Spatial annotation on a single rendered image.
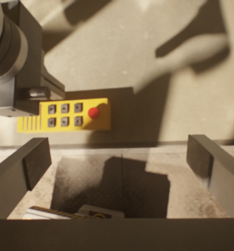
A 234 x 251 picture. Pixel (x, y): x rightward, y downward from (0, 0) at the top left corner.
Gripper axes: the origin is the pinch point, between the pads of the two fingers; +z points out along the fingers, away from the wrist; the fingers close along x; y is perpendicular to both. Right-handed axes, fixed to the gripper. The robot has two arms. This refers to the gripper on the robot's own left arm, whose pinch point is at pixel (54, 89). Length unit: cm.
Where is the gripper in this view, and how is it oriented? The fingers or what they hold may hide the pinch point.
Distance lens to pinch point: 36.2
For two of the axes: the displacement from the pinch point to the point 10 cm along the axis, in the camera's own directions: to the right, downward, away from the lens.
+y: 9.9, -0.4, -1.4
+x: -0.2, -9.9, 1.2
